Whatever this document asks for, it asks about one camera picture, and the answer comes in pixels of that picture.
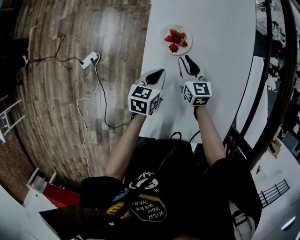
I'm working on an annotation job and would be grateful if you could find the person's right forearm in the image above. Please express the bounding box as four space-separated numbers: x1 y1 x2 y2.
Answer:
195 105 227 168

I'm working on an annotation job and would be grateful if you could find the person's left forearm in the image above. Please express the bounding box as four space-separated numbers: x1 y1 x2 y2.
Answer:
105 113 147 182

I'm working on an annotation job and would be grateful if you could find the dark curved stair railing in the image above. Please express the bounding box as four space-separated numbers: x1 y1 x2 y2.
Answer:
222 0 298 172

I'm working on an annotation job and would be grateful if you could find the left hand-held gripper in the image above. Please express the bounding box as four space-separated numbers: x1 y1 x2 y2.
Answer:
128 68 167 116

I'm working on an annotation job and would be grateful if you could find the white stool frame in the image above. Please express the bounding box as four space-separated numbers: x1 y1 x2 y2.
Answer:
0 98 26 144

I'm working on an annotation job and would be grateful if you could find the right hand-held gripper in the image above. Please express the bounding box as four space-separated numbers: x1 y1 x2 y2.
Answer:
178 54 213 107

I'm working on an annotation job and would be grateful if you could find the black low metal railing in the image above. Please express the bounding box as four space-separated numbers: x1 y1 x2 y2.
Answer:
257 179 291 208

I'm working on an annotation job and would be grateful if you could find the pile of strawberries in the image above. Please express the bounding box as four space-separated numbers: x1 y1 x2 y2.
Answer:
164 29 188 47

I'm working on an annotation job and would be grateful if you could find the white cabinet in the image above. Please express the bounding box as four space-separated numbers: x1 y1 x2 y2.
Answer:
0 167 61 240

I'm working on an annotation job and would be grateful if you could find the black adapter cable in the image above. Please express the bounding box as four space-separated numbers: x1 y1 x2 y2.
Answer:
24 34 84 64

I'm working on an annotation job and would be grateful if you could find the black power cable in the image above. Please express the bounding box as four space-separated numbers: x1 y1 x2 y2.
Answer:
90 60 133 129

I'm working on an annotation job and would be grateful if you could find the dark flat board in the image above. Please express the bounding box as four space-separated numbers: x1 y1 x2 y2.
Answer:
38 204 111 240

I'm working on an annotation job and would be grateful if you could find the black cord across shirt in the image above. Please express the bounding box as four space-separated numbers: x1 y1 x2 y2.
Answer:
128 145 178 195

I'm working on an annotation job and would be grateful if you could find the white plate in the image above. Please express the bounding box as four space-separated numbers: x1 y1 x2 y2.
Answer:
159 23 193 56

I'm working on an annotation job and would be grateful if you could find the grey bag strap with buckle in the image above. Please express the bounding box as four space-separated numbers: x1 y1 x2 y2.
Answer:
228 201 256 240

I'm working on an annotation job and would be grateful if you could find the long white cable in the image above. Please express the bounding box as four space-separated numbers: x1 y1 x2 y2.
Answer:
76 53 102 178

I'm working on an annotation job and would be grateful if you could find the person's black printed shirt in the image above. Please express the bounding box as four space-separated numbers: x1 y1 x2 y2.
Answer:
79 138 263 240

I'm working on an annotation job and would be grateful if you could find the white power strip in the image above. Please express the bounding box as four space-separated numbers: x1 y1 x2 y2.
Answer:
80 52 101 69

